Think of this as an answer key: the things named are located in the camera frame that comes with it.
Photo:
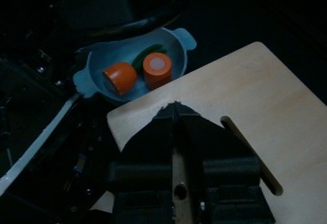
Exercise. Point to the white cutting board with slot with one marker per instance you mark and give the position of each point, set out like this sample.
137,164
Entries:
264,90

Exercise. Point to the green toy vegetable piece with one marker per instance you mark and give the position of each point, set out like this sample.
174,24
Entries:
142,55

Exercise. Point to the orange toy carrot half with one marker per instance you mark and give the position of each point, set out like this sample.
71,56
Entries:
157,70
122,78

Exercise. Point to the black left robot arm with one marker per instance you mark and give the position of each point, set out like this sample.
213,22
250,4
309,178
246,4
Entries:
30,74

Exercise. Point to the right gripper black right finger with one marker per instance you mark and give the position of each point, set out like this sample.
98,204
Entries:
226,176

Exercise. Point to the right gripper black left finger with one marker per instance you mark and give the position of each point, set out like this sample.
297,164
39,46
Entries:
145,170

